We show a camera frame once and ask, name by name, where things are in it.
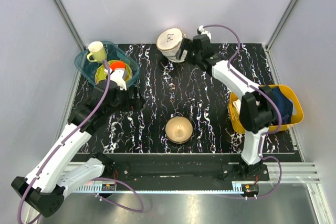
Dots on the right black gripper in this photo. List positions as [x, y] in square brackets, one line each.
[186, 44]

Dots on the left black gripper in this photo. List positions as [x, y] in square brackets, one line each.
[126, 94]

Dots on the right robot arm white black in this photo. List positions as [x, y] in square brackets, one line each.
[258, 109]

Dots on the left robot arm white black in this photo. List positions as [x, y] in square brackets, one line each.
[46, 187]

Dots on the yellow-green plate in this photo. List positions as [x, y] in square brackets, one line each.
[101, 74]

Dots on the orange cup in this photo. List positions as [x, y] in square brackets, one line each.
[114, 65]

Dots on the black marble pattern mat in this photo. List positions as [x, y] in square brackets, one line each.
[169, 89]

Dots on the pale yellow mug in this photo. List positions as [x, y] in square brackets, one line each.
[97, 52]

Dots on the white cloth in basket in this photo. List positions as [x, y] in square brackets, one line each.
[236, 107]

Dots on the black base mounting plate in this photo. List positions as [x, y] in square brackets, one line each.
[164, 170]

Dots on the navy blue garment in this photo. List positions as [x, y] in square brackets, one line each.
[284, 105]

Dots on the yellow plastic basket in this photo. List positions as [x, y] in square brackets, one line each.
[297, 115]

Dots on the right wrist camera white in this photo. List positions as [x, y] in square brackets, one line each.
[202, 31]

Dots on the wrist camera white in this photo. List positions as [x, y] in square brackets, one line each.
[202, 31]
[118, 75]

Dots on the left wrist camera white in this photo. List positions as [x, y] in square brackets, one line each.
[118, 75]

